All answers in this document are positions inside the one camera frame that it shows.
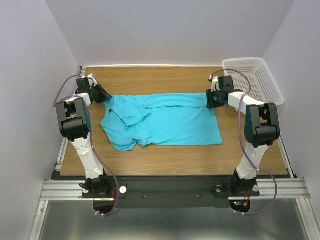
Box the turquoise t-shirt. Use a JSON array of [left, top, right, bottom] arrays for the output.
[[100, 93, 223, 152]]

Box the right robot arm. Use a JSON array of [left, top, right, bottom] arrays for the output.
[[206, 75, 280, 196]]

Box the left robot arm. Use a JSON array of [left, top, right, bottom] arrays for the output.
[[53, 73, 112, 198]]

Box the white plastic basket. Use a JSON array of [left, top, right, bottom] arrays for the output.
[[222, 57, 285, 106]]

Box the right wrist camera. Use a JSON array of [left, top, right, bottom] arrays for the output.
[[209, 75, 220, 92]]

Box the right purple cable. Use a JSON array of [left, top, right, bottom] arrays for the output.
[[209, 68, 278, 216]]

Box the left aluminium side rail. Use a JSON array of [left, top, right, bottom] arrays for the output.
[[53, 66, 87, 172]]

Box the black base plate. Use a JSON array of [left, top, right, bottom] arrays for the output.
[[79, 176, 260, 209]]

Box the aluminium frame rail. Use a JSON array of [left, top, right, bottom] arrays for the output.
[[40, 178, 311, 201]]

